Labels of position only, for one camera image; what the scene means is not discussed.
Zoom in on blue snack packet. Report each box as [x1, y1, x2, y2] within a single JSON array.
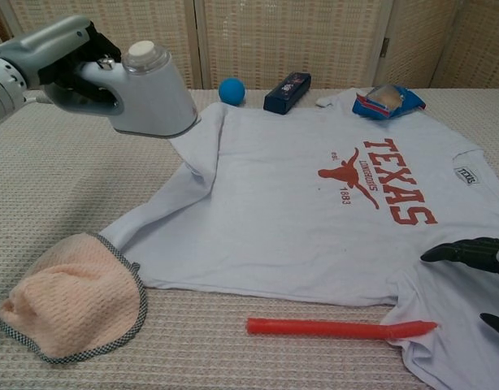
[[351, 84, 427, 121]]

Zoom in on blue ball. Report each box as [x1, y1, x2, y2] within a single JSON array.
[[218, 76, 246, 107]]

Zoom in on beige woven tablecloth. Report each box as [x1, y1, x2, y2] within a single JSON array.
[[0, 87, 499, 390]]

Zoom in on white handheld device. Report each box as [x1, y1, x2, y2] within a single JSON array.
[[44, 40, 202, 138]]

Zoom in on white Texas print t-shirt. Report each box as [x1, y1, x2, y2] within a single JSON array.
[[98, 88, 499, 390]]

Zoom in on red plastic stick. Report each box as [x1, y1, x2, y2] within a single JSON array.
[[245, 317, 439, 340]]

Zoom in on grey black right robot hand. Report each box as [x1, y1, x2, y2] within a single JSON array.
[[420, 237, 499, 342]]

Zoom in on woven folding screen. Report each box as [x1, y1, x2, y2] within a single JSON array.
[[0, 0, 499, 92]]

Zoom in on peach towel with checkered trim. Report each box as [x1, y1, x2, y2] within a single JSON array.
[[0, 232, 148, 365]]

